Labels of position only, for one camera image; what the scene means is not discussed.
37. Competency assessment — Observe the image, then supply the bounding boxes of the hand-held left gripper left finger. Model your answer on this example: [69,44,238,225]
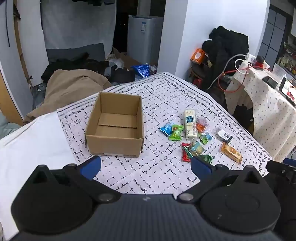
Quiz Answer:
[31,156,122,205]

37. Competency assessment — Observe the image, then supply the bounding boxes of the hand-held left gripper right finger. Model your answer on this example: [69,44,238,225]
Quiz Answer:
[177,156,265,205]

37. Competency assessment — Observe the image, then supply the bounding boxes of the dark green snack packet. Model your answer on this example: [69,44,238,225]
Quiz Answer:
[199,154,213,165]

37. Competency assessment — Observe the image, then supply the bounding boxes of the teal gold snack packet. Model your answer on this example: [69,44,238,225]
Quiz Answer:
[188,141,205,158]

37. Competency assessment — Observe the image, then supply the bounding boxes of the red snack bar packet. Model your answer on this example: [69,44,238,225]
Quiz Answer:
[181,142,192,163]

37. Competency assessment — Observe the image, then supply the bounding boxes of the small green blue packet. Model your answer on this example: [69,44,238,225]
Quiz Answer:
[199,133,213,145]

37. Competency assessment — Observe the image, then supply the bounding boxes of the cardboard box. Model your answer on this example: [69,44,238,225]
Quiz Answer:
[84,91,145,158]

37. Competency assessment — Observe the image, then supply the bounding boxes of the orange biscuit packet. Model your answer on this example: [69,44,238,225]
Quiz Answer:
[220,143,242,164]

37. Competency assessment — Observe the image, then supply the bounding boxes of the black white snack packet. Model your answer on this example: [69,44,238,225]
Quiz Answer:
[214,128,233,143]

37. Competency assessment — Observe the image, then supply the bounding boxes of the bright green snack packet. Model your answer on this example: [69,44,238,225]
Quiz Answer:
[168,124,184,141]

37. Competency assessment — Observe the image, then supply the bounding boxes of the long cream wafer packet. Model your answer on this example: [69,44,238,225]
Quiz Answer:
[183,109,199,139]

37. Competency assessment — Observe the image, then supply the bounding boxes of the blue snack packet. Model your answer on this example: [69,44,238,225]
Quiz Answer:
[159,123,173,136]

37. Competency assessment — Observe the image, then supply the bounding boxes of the floral tablecloth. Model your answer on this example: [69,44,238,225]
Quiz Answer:
[225,67,296,163]

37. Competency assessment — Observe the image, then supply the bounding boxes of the plain white sheet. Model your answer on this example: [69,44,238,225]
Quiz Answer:
[0,112,78,240]

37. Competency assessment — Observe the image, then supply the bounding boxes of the grid-print white tablecloth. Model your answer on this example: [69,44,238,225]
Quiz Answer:
[57,72,274,195]

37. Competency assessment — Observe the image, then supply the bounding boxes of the black tablet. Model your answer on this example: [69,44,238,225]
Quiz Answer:
[279,77,296,106]

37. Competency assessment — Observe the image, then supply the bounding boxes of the tan blanket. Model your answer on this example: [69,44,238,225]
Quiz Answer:
[23,69,111,123]

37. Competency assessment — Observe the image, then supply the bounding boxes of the black phone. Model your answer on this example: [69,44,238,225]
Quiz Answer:
[262,75,278,89]

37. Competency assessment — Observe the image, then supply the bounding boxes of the black garment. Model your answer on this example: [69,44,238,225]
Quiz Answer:
[111,68,136,82]

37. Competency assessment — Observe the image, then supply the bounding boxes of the black clothes pile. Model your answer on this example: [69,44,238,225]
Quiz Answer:
[41,52,116,84]

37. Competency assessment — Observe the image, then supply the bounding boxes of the white plastic bag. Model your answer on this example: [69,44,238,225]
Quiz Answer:
[109,54,123,67]

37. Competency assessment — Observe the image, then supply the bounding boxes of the blue foil bag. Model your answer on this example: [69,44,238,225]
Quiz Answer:
[131,64,151,79]

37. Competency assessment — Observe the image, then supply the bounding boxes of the orange tissue box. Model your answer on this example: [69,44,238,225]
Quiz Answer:
[190,48,206,65]

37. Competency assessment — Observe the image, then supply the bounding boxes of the red black figurine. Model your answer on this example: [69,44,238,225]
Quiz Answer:
[254,55,265,70]

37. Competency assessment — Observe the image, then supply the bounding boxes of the flattened cardboard sheet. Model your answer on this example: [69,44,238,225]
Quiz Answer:
[112,46,140,70]

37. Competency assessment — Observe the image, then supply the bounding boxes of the cluttered shelf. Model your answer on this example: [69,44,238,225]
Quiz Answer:
[276,35,296,75]

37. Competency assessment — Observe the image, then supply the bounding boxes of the white power strip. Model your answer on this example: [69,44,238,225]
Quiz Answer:
[245,53,270,70]

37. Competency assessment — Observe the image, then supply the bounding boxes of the dark grey mat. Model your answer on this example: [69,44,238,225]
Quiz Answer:
[46,43,105,64]

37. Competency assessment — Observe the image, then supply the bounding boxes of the black fluffy coat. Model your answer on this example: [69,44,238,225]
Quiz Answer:
[201,26,250,91]

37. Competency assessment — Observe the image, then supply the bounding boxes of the white wardrobe door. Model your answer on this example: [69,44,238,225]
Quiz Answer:
[0,0,50,126]

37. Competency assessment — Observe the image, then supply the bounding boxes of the dark glass panel door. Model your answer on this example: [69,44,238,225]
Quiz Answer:
[258,5,292,67]

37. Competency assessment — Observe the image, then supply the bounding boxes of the white refrigerator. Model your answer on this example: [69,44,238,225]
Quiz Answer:
[127,15,164,67]

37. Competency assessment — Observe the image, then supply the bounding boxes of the white hanging sheet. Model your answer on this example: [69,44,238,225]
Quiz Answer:
[40,0,116,49]

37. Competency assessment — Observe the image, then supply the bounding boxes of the red cable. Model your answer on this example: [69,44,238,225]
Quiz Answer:
[216,66,264,93]

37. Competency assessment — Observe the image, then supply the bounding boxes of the white cable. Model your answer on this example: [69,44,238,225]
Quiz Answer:
[207,54,249,90]

